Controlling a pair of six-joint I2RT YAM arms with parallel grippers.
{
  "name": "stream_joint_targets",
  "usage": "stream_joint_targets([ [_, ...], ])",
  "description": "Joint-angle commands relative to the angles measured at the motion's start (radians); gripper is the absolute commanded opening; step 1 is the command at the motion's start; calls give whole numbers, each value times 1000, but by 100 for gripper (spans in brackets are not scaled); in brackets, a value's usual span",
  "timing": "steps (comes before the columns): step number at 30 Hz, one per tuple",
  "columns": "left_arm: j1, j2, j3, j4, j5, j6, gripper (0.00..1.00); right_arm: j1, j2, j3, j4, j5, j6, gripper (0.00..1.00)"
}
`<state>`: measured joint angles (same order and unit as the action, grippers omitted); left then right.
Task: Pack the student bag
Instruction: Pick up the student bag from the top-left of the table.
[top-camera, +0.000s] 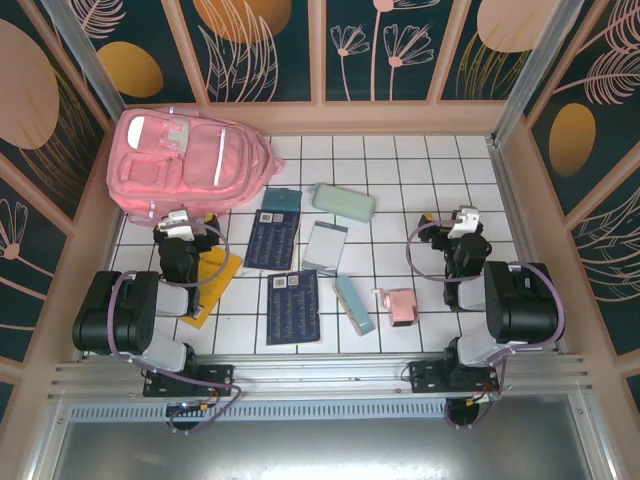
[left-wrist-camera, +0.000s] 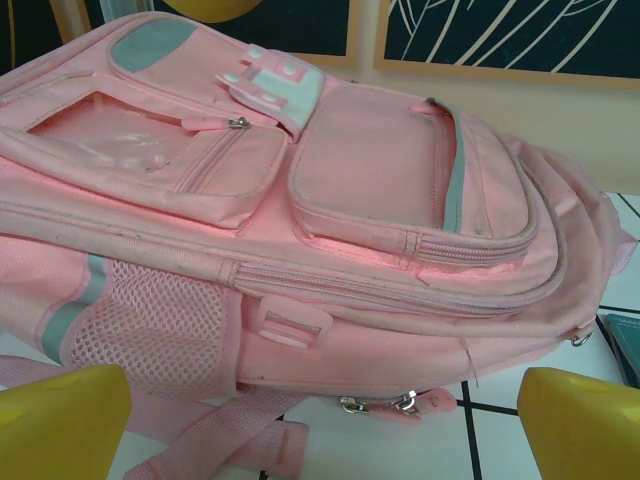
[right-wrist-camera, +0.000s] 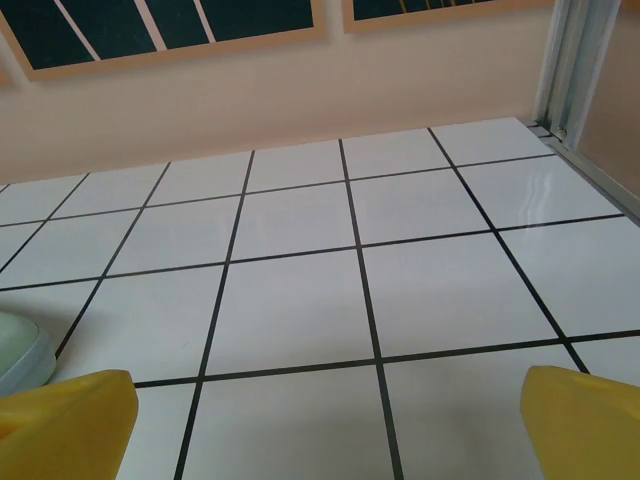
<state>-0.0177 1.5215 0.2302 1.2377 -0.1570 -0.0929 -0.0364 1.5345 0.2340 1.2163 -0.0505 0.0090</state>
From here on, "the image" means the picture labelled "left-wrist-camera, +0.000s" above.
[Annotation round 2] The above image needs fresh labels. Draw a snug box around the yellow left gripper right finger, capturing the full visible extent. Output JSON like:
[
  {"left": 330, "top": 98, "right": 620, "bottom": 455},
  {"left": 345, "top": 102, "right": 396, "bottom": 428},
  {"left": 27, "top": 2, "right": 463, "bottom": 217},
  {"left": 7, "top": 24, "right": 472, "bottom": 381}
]
[{"left": 517, "top": 367, "right": 640, "bottom": 480}]

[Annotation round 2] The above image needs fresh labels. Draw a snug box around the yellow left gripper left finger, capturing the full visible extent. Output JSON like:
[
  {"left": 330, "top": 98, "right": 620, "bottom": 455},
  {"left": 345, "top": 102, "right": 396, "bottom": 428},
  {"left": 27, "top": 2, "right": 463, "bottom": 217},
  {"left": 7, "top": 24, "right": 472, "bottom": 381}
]
[{"left": 0, "top": 364, "right": 134, "bottom": 480}]

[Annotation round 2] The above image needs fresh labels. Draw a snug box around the dark blue book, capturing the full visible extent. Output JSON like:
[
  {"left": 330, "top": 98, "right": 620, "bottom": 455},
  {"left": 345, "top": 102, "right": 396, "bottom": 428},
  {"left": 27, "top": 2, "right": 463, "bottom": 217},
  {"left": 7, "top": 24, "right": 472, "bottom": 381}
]
[{"left": 602, "top": 313, "right": 640, "bottom": 389}]

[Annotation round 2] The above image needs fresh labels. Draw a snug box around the pink school backpack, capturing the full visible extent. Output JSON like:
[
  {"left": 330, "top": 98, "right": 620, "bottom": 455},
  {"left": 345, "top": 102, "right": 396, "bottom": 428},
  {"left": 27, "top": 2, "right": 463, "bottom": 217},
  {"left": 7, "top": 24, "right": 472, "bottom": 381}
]
[{"left": 0, "top": 12, "right": 634, "bottom": 480}]

